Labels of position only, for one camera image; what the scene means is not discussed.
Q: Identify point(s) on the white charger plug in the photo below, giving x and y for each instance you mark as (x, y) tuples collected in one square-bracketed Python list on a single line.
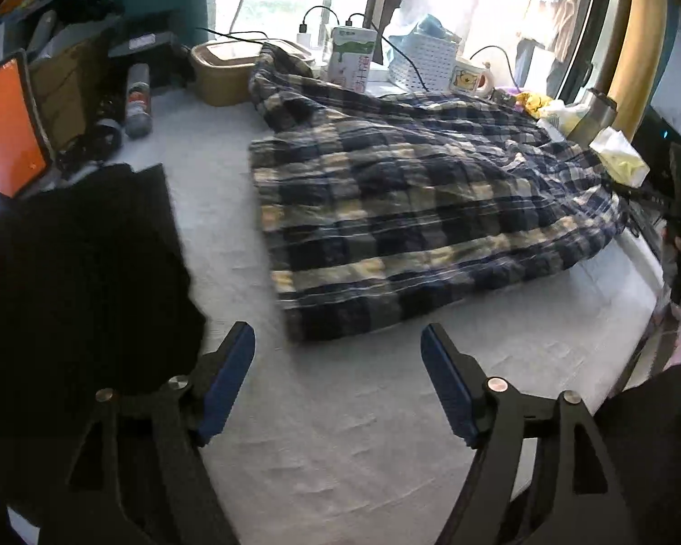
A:
[(305, 38)]

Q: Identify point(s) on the white plastic bag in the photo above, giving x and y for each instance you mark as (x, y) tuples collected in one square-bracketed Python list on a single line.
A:
[(406, 8)]

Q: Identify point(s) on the light blue cloth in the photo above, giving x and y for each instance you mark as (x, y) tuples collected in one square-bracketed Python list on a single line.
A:
[(437, 27)]

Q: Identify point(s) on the black device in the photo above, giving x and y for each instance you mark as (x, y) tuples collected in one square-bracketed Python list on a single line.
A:
[(147, 45)]

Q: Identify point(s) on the yellow tissue pack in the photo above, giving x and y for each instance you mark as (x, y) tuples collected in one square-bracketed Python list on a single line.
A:
[(621, 162)]

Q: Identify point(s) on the beige lidded container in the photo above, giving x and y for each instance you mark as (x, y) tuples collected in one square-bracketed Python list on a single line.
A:
[(221, 79)]

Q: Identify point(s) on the hanging clothes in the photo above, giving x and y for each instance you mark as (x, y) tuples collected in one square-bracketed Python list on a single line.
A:
[(562, 11)]

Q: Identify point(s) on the yellow snack packet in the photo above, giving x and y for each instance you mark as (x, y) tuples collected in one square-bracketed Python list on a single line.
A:
[(532, 105)]

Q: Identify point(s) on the black bottle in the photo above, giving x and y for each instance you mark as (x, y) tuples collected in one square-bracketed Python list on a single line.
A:
[(106, 136)]

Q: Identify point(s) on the blue beige plaid shirt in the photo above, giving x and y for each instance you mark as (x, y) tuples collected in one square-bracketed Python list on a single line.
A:
[(403, 198)]

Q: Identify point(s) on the tablet with orange screen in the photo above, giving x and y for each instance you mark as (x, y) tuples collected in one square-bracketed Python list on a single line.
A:
[(5, 130)]

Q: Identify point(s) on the grey spray can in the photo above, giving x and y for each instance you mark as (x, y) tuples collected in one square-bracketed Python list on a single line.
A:
[(137, 102)]

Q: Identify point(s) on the cardboard box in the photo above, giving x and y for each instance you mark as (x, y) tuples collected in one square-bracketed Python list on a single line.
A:
[(68, 85)]

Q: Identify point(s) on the white and green carton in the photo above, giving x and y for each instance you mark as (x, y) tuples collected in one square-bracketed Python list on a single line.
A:
[(349, 62)]

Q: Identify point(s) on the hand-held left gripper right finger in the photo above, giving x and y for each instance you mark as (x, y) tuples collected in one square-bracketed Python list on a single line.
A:
[(442, 374)]

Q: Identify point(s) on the black charger plug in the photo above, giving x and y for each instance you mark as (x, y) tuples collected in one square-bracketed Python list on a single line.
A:
[(356, 18)]

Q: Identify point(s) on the black cloth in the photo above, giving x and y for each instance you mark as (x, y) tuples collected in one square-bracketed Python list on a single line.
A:
[(79, 295)]

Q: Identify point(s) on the person's dark clothing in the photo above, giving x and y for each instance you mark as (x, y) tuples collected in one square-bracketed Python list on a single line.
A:
[(658, 437)]

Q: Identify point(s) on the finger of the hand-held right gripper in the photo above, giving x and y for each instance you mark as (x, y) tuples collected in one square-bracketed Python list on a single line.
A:
[(644, 197)]

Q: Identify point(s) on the white plastic basket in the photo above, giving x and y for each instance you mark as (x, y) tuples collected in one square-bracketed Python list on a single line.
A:
[(425, 65)]

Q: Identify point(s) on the metal tumbler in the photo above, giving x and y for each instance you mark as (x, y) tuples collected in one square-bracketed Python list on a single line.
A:
[(595, 116)]

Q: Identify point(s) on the yellow cartoon mug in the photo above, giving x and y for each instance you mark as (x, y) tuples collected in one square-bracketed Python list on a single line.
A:
[(468, 80)]

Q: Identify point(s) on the pale yellow packet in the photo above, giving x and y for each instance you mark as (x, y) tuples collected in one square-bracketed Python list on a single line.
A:
[(562, 119)]

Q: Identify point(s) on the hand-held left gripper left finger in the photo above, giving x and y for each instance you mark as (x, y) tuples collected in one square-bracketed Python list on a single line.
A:
[(230, 374)]

